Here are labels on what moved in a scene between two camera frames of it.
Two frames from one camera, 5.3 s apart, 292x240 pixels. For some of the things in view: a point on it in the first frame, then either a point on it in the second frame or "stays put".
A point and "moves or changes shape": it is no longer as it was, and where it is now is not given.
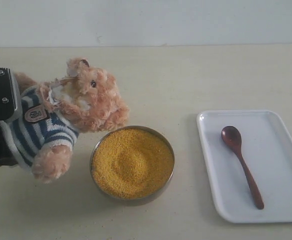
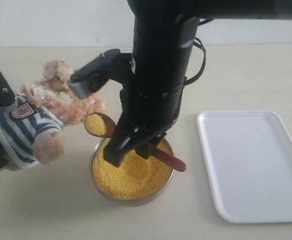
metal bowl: x=132 y=165 stays put
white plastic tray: x=277 y=166 stays put
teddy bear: x=41 y=135 moves or changes shape
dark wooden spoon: x=232 y=137 → x=103 y=125
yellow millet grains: x=132 y=163 stays put
